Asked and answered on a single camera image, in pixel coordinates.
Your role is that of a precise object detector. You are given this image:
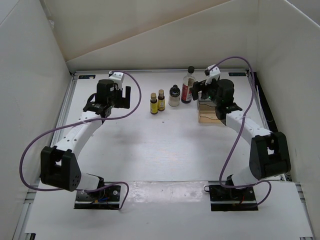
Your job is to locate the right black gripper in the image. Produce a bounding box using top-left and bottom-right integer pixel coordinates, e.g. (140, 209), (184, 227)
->
(189, 78), (221, 107)

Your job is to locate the tall red label sauce bottle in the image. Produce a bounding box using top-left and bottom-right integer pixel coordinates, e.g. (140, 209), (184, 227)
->
(181, 66), (196, 104)

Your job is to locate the white powder jar black lid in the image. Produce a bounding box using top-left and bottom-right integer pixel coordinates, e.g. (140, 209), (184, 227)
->
(168, 84), (181, 107)

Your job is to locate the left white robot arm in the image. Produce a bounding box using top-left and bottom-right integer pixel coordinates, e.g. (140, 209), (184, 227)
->
(40, 79), (131, 200)

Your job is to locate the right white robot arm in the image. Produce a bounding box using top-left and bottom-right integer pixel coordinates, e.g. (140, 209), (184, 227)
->
(190, 79), (291, 200)

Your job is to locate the tiered plastic condiment rack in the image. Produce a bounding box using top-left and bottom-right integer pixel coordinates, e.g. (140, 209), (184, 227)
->
(197, 98), (222, 124)

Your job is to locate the left small yellow label bottle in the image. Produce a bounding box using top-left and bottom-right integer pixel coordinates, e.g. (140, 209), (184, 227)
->
(150, 92), (158, 115)

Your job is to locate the small yellow label bottle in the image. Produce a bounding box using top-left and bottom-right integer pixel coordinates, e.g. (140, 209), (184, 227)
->
(158, 89), (166, 111)
(150, 92), (158, 115)

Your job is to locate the right small yellow label bottle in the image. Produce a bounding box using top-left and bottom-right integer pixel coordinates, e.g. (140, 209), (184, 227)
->
(158, 89), (166, 111)

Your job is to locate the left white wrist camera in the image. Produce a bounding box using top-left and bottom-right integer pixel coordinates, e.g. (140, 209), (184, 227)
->
(108, 71), (125, 84)

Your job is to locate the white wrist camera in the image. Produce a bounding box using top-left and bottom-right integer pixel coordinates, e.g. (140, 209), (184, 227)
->
(108, 71), (125, 84)
(204, 65), (221, 80)

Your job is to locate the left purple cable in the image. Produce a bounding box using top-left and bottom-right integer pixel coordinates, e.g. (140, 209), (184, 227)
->
(19, 70), (142, 210)

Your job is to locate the purple cable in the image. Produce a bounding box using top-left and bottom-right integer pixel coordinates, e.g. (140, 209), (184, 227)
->
(211, 56), (272, 208)
(19, 70), (142, 210)

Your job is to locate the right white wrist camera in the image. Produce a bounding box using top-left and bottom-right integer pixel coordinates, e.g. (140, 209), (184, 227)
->
(204, 65), (221, 80)

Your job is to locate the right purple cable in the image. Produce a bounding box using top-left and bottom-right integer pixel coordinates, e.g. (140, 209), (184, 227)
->
(211, 56), (272, 208)

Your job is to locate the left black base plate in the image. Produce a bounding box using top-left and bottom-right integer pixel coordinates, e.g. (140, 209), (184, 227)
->
(73, 185), (121, 210)

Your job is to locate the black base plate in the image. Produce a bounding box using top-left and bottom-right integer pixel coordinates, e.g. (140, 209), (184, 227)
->
(204, 184), (258, 212)
(73, 185), (121, 210)

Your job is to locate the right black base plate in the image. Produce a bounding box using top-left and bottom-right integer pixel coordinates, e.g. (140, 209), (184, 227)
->
(204, 184), (258, 212)

